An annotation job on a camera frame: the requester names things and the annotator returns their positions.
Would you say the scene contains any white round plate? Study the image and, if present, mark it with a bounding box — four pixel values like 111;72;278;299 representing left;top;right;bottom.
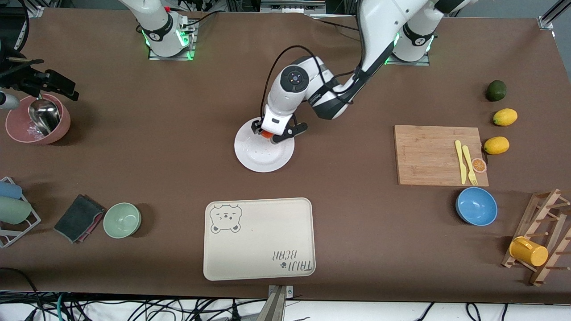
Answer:
234;116;295;173

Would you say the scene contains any metal scoop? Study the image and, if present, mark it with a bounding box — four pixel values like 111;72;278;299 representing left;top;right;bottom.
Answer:
28;99;61;136

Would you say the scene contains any pink bowl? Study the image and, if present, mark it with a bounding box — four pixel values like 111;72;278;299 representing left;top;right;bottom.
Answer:
5;93;71;145

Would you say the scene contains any aluminium corner profile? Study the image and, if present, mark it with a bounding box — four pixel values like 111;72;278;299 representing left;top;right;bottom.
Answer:
13;4;45;52
538;0;571;31

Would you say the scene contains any light blue cup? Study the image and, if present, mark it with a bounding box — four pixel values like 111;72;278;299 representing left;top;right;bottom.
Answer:
0;181;23;200

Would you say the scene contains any cream tray with bear print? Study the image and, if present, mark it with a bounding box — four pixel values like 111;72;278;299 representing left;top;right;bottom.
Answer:
203;198;316;281

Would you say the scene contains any pale green cup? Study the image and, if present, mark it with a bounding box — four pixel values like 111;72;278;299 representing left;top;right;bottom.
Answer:
0;196;33;225

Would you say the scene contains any dark grey folded cloth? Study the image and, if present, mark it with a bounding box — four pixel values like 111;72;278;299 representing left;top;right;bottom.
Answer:
54;194;106;244

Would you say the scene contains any pale green bowl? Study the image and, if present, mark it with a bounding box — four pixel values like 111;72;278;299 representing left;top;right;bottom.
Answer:
103;202;142;239

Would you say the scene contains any bamboo cutting board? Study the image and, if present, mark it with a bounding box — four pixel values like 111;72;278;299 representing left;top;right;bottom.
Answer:
393;125;489;187

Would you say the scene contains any yellow plastic knife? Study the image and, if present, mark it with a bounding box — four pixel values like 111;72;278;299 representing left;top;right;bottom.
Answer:
455;140;467;185

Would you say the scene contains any yellow plastic fork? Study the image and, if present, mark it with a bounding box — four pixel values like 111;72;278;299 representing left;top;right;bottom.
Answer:
462;145;479;186

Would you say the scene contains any blue bowl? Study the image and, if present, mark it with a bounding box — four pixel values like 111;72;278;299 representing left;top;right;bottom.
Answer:
455;187;498;226

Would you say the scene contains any yellow lemon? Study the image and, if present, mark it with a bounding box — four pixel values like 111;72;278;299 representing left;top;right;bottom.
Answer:
493;108;518;127
484;136;510;155

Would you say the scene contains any dark green lime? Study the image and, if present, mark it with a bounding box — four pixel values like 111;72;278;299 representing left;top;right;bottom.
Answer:
486;80;507;102

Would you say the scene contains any yellow mug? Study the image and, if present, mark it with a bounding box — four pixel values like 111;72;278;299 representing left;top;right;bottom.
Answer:
509;236;549;267

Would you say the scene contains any wooden drying rack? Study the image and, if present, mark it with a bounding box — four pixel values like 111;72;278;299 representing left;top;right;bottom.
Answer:
501;189;571;287

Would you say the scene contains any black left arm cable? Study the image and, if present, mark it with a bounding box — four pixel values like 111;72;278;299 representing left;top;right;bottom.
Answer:
260;45;357;116

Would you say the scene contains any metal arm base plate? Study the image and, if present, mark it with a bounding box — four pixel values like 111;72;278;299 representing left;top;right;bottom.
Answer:
383;22;431;66
149;20;197;61

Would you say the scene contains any aluminium frame rail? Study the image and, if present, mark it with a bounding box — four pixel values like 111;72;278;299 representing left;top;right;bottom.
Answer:
260;0;327;15

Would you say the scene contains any black cable on table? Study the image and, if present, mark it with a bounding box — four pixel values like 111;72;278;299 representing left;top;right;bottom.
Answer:
310;18;361;32

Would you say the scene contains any white wire cup rack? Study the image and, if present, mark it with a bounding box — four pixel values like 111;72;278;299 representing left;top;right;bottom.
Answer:
0;177;41;248

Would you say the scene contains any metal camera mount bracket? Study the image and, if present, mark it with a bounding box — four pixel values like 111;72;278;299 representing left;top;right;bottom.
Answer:
261;284;294;321

